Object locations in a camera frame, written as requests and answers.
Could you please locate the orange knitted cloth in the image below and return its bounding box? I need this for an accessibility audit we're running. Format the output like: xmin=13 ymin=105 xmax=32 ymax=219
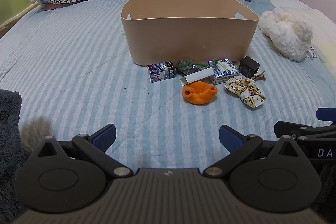
xmin=182 ymin=81 xmax=218 ymax=106

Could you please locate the blue striped bed quilt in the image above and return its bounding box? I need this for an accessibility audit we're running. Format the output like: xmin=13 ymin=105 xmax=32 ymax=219
xmin=0 ymin=0 xmax=336 ymax=188

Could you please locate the white fluffy plush toy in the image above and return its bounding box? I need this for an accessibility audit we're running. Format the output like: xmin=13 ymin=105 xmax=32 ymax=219
xmin=258 ymin=7 xmax=314 ymax=62

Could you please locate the small black box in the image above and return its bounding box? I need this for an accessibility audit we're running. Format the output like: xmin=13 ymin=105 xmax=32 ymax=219
xmin=238 ymin=56 xmax=261 ymax=78

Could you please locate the cream pillow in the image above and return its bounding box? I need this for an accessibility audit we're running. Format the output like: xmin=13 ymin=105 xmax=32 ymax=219
xmin=302 ymin=6 xmax=336 ymax=67

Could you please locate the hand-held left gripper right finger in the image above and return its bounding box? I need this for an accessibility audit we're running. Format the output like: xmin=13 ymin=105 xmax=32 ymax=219
xmin=203 ymin=124 xmax=306 ymax=178

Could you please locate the leopard print scrunchie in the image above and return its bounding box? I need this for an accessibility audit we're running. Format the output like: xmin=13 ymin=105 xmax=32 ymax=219
xmin=225 ymin=75 xmax=266 ymax=109

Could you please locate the purple cartoon print box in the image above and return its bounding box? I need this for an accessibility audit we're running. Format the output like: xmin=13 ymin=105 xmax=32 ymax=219
xmin=147 ymin=61 xmax=177 ymax=83

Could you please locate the dark grey fleece cloth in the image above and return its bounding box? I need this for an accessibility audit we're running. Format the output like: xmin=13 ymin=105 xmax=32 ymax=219
xmin=0 ymin=89 xmax=336 ymax=224

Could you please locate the green foil packet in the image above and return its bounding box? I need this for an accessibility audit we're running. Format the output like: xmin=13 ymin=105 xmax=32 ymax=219
xmin=175 ymin=58 xmax=211 ymax=76

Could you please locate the beige plastic storage basket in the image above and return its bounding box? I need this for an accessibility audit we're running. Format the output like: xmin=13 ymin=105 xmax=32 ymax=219
xmin=120 ymin=0 xmax=260 ymax=66

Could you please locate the long white carton box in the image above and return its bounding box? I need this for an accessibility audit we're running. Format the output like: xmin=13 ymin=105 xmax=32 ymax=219
xmin=180 ymin=67 xmax=215 ymax=87

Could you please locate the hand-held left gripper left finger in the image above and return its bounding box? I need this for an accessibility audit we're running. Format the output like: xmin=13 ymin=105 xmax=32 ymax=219
xmin=31 ymin=124 xmax=133 ymax=178

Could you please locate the metal hair clip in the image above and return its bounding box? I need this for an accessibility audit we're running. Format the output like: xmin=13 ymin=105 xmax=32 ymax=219
xmin=251 ymin=70 xmax=266 ymax=82

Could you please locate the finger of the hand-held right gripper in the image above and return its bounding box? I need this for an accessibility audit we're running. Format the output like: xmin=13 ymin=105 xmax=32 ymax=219
xmin=316 ymin=107 xmax=336 ymax=121
xmin=274 ymin=121 xmax=336 ymax=145

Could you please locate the blue white patterned box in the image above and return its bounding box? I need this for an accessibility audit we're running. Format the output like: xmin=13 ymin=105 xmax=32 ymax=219
xmin=208 ymin=58 xmax=241 ymax=85

